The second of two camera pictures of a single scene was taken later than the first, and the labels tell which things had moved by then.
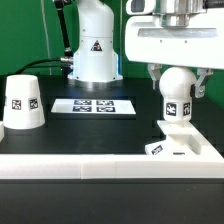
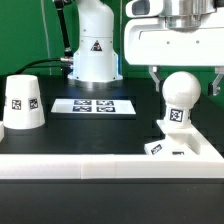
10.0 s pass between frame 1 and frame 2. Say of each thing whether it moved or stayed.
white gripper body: stayed
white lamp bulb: moved
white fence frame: stayed
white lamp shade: stayed
